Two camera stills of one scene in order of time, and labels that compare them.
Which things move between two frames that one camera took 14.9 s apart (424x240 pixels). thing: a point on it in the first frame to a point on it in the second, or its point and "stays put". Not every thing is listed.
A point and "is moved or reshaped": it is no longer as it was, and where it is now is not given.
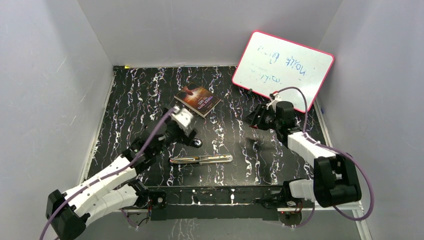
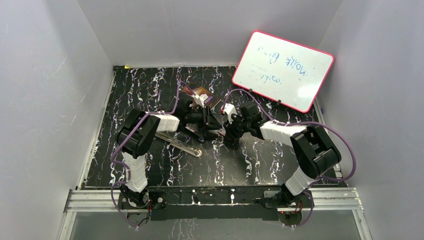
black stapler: (198, 159) is moved or reshaped
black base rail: (215, 203) stays put
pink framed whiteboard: (269, 65) stays put
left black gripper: (183, 137) to (206, 117)
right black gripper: (252, 119) to (231, 133)
